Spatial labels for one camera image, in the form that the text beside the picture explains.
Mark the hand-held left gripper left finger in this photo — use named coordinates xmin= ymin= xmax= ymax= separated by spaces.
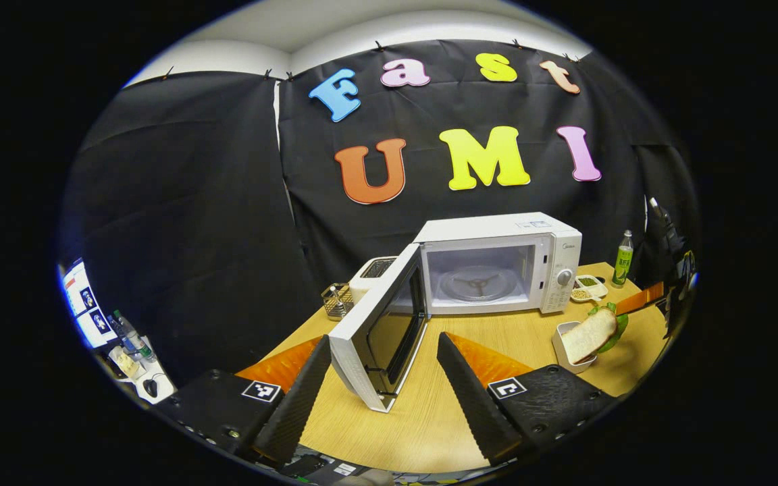
xmin=153 ymin=335 xmax=333 ymax=468

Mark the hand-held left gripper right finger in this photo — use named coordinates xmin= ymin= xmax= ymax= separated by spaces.
xmin=437 ymin=331 xmax=618 ymax=468

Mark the sandwich with lettuce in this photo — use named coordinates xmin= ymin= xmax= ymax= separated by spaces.
xmin=560 ymin=302 xmax=630 ymax=365

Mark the white microwave oven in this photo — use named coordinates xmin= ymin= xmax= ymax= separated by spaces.
xmin=328 ymin=212 xmax=583 ymax=413

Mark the green drink bottle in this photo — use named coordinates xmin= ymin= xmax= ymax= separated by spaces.
xmin=611 ymin=229 xmax=635 ymax=289

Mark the white divided dish with grains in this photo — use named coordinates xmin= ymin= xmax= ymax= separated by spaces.
xmin=569 ymin=274 xmax=609 ymax=303

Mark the white rectangular container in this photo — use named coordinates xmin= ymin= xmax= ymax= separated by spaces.
xmin=552 ymin=321 xmax=598 ymax=375

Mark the white side desk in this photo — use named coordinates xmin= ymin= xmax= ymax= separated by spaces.
xmin=95 ymin=337 xmax=177 ymax=406

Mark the white toaster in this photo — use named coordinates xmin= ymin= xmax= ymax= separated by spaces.
xmin=349 ymin=256 xmax=400 ymax=306

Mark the clear plastic bottle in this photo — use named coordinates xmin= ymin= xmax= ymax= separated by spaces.
xmin=112 ymin=309 xmax=157 ymax=363

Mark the black backdrop cloth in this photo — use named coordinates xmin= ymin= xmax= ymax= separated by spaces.
xmin=58 ymin=39 xmax=700 ymax=389

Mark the small wire basket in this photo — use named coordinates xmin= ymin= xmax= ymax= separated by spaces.
xmin=321 ymin=282 xmax=355 ymax=321

